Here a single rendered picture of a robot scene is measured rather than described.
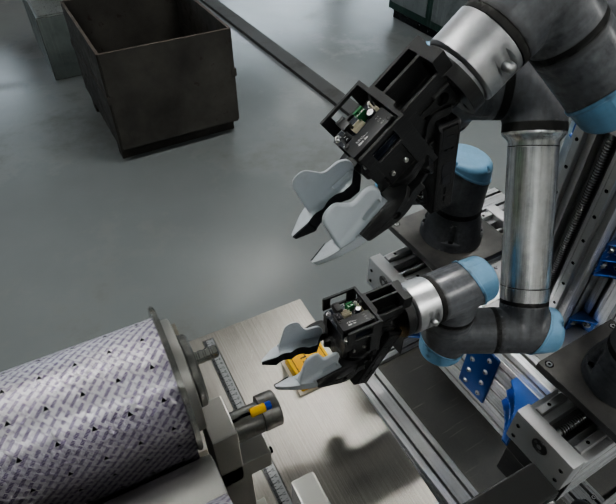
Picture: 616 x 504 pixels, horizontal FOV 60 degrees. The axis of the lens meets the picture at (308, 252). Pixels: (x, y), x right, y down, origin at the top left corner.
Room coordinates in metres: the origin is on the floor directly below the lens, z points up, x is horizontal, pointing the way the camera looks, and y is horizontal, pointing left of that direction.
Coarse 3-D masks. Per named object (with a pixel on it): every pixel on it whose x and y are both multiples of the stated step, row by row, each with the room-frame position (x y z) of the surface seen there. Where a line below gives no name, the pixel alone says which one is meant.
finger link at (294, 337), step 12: (288, 324) 0.46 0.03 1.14; (288, 336) 0.46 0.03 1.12; (300, 336) 0.46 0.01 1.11; (312, 336) 0.47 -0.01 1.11; (276, 348) 0.45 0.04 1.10; (288, 348) 0.45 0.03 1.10; (300, 348) 0.45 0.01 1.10; (312, 348) 0.45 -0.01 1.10; (264, 360) 0.43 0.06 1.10; (276, 360) 0.43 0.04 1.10
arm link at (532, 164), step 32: (544, 96) 0.72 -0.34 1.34; (512, 128) 0.72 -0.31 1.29; (544, 128) 0.70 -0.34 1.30; (512, 160) 0.70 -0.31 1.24; (544, 160) 0.68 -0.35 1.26; (512, 192) 0.67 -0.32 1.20; (544, 192) 0.65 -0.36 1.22; (512, 224) 0.64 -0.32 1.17; (544, 224) 0.62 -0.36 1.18; (512, 256) 0.61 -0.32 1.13; (544, 256) 0.60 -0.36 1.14; (512, 288) 0.58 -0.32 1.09; (544, 288) 0.57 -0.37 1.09; (512, 320) 0.54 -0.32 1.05; (544, 320) 0.54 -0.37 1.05; (512, 352) 0.52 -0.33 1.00; (544, 352) 0.52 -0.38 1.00
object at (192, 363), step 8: (176, 336) 0.33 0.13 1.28; (184, 336) 0.33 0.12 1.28; (184, 344) 0.32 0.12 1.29; (184, 352) 0.31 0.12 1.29; (192, 352) 0.31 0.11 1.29; (192, 360) 0.30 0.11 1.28; (192, 368) 0.29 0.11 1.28; (192, 376) 0.29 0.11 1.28; (200, 376) 0.29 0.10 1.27; (200, 384) 0.28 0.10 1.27; (200, 392) 0.28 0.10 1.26; (200, 400) 0.28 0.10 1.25; (208, 400) 0.28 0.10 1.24
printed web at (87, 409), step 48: (144, 336) 0.31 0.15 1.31; (0, 384) 0.26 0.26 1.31; (48, 384) 0.25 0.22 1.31; (96, 384) 0.26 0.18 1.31; (144, 384) 0.26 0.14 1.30; (0, 432) 0.21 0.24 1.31; (48, 432) 0.22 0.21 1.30; (96, 432) 0.22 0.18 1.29; (144, 432) 0.23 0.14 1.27; (192, 432) 0.25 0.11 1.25; (0, 480) 0.19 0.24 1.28; (48, 480) 0.19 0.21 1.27; (96, 480) 0.21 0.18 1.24; (144, 480) 0.22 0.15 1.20
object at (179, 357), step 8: (160, 320) 0.34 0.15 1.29; (168, 320) 0.34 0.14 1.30; (168, 328) 0.32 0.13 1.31; (168, 336) 0.31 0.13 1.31; (176, 344) 0.30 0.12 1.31; (176, 352) 0.29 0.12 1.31; (176, 360) 0.29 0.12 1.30; (184, 360) 0.29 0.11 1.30; (184, 368) 0.28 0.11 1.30; (184, 376) 0.27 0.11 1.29; (184, 384) 0.27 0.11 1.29; (192, 384) 0.27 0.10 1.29; (192, 392) 0.27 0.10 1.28; (192, 400) 0.26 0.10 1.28; (192, 408) 0.26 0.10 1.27; (200, 408) 0.26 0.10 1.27; (200, 416) 0.26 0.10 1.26; (200, 424) 0.26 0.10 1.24
